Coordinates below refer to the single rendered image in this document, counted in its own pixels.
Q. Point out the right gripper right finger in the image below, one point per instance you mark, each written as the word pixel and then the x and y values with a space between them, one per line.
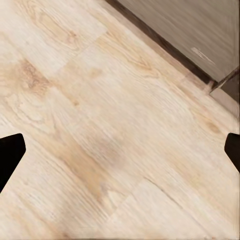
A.
pixel 232 149

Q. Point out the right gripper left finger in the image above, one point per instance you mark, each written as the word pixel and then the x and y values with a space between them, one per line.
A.
pixel 12 150

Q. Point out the dishwasher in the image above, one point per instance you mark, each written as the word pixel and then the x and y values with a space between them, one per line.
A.
pixel 206 32

